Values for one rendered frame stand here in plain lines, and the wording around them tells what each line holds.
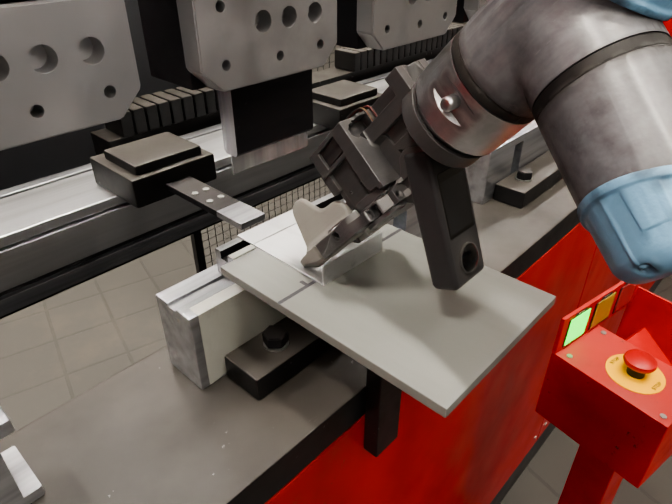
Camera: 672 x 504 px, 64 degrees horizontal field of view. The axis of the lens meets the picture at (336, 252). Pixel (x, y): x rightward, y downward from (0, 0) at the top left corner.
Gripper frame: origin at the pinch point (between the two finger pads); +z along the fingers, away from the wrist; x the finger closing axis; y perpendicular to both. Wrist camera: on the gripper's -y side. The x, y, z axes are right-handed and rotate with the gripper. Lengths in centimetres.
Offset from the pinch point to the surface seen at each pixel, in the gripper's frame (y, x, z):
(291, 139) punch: 12.4, -2.8, -0.8
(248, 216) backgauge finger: 9.3, 1.0, 8.3
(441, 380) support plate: -13.5, 6.9, -10.6
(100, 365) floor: 23, -10, 153
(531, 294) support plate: -13.5, -7.7, -10.6
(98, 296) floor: 51, -27, 177
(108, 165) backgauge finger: 26.2, 6.4, 20.5
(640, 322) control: -33, -46, 5
